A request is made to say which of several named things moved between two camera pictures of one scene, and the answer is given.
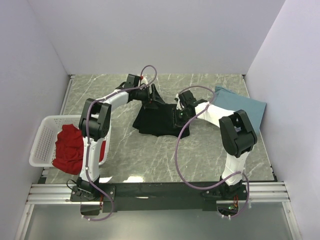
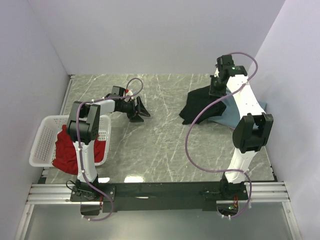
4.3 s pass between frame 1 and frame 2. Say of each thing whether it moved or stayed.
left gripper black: moved
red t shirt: stayed
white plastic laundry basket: stayed
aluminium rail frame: stayed
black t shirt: moved
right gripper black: moved
